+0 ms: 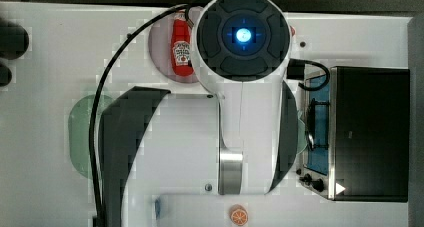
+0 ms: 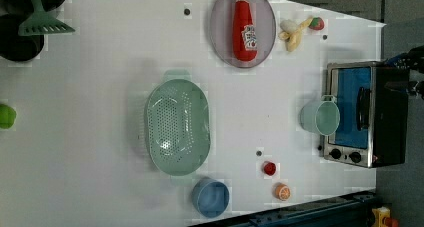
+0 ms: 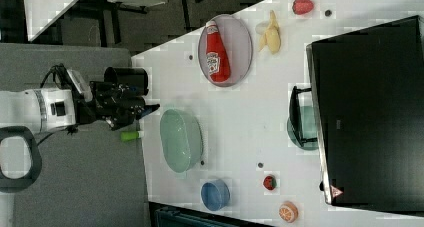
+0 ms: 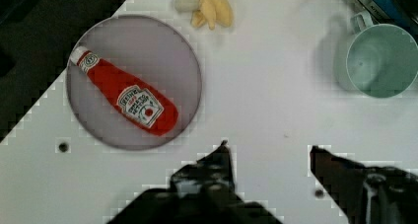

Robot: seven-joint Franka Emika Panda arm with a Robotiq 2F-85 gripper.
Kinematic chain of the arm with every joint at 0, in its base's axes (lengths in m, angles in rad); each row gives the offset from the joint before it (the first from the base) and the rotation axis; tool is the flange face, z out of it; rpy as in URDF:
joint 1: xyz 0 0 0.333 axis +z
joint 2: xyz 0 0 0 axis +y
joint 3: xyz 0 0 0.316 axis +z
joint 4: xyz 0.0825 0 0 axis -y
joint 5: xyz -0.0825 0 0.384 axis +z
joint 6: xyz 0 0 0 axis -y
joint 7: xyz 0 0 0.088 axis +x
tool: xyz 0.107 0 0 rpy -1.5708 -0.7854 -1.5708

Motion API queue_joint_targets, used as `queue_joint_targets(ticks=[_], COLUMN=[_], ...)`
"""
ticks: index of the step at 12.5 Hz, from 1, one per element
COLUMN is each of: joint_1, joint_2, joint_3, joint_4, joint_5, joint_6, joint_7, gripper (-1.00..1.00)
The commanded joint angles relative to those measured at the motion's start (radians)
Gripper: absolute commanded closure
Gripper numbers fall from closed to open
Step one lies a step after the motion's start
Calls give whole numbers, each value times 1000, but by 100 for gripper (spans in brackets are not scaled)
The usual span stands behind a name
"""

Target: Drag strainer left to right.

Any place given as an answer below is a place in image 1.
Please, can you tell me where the green plastic strainer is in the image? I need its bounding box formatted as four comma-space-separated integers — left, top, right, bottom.
68, 95, 95, 179

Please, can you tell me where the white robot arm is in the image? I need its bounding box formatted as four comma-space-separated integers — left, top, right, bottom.
98, 0, 298, 227

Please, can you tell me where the red ketchup bottle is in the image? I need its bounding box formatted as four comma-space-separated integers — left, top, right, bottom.
170, 11, 193, 77

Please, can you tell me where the grey round plate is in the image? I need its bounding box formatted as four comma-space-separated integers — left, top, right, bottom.
148, 11, 198, 84

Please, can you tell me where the green mug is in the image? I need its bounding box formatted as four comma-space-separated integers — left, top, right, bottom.
297, 111, 307, 154

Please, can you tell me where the orange slice toy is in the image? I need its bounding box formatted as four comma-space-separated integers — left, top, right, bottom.
229, 205, 248, 226

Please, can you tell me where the blue cup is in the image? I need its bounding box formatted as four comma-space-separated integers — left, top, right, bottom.
154, 198, 161, 220

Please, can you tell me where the black toaster oven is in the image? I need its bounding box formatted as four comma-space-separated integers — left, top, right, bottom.
296, 66, 410, 202

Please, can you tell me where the small black round object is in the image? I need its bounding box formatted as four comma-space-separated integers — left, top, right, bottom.
0, 64, 12, 87

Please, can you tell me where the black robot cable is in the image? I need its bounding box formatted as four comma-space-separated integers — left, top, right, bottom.
88, 2, 188, 227

